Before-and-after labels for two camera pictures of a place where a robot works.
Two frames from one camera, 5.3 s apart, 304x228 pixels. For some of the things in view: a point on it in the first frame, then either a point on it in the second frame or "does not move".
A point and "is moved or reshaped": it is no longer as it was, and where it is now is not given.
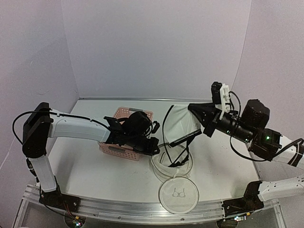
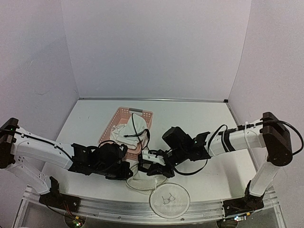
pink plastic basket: (116, 150) does not move
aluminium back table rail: (146, 98) does not move
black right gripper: (210, 119) -> (159, 170)
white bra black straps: (179, 125) is moved or reshaped
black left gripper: (151, 151) -> (123, 175)
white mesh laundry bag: (177, 194) is moved or reshaped
